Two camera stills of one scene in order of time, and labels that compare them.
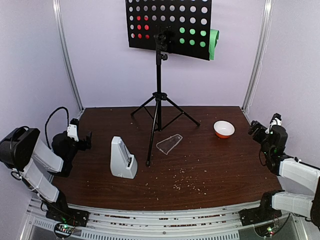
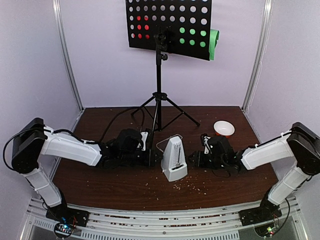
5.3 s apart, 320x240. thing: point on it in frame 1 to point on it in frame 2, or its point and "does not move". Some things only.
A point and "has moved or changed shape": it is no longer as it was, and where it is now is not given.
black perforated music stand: x=181 y=27 does not move
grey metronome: x=123 y=163 has moved or changed shape
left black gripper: x=83 y=146 to x=150 y=160
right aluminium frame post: x=268 y=8 does not move
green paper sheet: x=214 y=37 does not move
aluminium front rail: x=226 y=225 does not move
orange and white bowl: x=223 y=129 does not move
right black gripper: x=258 y=130 to x=198 y=158
